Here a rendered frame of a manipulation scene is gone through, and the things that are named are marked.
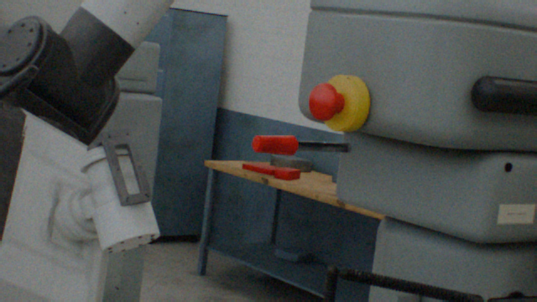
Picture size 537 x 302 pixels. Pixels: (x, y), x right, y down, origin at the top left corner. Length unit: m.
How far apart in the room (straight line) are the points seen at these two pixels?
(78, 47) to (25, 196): 0.23
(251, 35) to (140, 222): 7.51
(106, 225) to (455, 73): 0.41
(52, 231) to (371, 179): 0.37
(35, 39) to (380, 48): 0.45
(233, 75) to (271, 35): 0.60
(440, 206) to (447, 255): 0.07
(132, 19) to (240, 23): 7.43
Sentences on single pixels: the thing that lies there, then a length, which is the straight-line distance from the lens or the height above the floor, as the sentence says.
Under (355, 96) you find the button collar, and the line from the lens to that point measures 1.04.
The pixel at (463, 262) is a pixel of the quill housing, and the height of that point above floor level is 1.60.
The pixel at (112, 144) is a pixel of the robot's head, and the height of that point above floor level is 1.68.
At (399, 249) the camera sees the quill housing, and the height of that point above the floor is 1.59.
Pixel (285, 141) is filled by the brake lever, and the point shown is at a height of 1.71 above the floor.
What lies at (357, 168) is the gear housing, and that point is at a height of 1.68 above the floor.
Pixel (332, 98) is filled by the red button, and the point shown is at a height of 1.77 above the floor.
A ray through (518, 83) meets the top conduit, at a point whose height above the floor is 1.80.
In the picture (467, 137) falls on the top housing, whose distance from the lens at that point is 1.02.
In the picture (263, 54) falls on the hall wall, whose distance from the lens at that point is 8.44.
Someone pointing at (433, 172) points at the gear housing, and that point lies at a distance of 1.11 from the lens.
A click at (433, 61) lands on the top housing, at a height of 1.81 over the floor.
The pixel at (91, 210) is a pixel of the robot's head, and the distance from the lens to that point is 1.15.
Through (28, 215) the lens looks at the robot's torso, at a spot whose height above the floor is 1.59.
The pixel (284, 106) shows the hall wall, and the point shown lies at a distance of 8.16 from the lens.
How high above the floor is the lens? 1.81
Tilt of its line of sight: 6 degrees down
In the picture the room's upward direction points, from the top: 7 degrees clockwise
